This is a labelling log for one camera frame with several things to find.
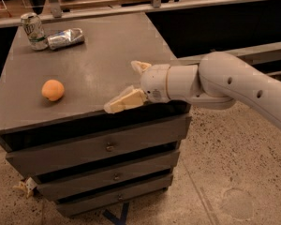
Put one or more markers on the lying silver redbull can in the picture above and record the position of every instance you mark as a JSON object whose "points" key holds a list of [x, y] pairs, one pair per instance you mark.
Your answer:
{"points": [[65, 38]]}

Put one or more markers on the grey metal railing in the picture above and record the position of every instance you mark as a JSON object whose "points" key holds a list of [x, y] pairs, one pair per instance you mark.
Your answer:
{"points": [[189, 27]]}

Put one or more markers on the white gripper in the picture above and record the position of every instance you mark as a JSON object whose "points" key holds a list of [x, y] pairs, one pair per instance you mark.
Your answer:
{"points": [[154, 82]]}

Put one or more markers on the top grey drawer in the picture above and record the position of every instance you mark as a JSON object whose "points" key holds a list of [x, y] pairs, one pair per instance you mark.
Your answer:
{"points": [[47, 159]]}

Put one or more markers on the grey drawer cabinet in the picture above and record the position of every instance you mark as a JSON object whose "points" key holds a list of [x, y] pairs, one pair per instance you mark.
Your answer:
{"points": [[92, 74]]}

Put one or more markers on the crumpled paper scrap on floor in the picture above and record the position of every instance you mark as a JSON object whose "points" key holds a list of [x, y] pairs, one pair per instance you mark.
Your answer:
{"points": [[28, 186]]}

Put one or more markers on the upright green soda can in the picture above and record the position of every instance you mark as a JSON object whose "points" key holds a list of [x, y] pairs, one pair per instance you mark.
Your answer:
{"points": [[34, 30]]}

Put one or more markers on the grey drawer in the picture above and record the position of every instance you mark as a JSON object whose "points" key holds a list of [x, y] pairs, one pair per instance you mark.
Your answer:
{"points": [[118, 195], [84, 182], [47, 159]]}

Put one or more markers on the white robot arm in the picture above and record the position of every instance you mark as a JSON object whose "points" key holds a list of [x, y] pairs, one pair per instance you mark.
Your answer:
{"points": [[216, 82]]}

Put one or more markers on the bottom grey drawer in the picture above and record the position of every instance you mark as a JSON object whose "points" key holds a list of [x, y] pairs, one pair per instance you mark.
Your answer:
{"points": [[118, 195]]}

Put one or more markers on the orange fruit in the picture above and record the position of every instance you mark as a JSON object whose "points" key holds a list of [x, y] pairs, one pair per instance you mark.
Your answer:
{"points": [[52, 90]]}

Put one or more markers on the middle grey drawer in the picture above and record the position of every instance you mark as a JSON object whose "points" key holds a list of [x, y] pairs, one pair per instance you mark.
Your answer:
{"points": [[84, 182]]}

